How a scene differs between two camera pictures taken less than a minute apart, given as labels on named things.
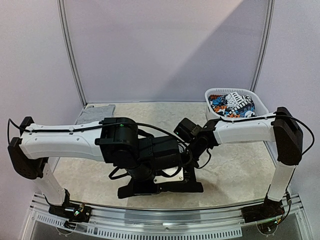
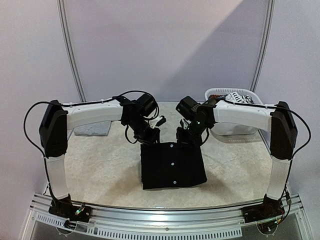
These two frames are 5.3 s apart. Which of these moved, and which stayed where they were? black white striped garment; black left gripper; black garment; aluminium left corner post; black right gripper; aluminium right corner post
Moved: black garment; black right gripper; black left gripper
Stayed: aluminium right corner post; black white striped garment; aluminium left corner post
